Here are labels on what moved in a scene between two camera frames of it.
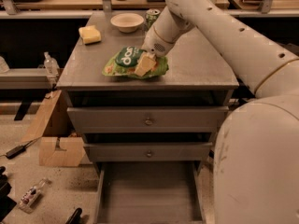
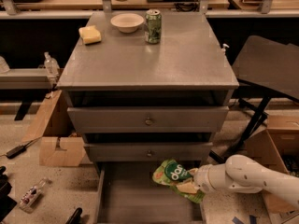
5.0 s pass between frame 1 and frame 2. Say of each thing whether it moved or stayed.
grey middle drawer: stayed
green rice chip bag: moved
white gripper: moved
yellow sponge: stayed
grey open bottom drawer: stayed
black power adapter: stayed
